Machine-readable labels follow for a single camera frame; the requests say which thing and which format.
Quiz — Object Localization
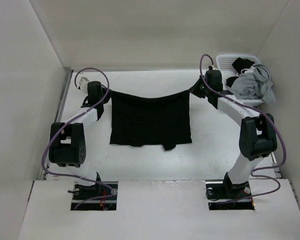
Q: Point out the black tank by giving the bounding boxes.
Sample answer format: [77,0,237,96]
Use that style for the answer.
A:
[110,90,192,151]
[226,57,255,88]

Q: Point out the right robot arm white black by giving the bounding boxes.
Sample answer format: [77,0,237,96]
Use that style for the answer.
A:
[189,69,278,201]

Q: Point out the grey tank top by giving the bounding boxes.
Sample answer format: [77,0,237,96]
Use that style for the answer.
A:
[228,64,276,105]

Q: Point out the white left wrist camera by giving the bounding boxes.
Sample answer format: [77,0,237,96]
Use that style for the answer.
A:
[78,77,90,94]

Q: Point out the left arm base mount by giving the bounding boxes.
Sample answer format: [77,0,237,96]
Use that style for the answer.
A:
[68,182,117,211]

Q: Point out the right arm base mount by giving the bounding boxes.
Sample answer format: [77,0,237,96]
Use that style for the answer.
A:
[205,182,255,211]

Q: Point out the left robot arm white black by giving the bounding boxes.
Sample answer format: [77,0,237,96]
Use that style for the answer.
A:
[48,81,110,169]

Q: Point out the white plastic laundry basket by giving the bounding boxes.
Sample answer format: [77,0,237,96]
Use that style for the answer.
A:
[214,53,264,94]

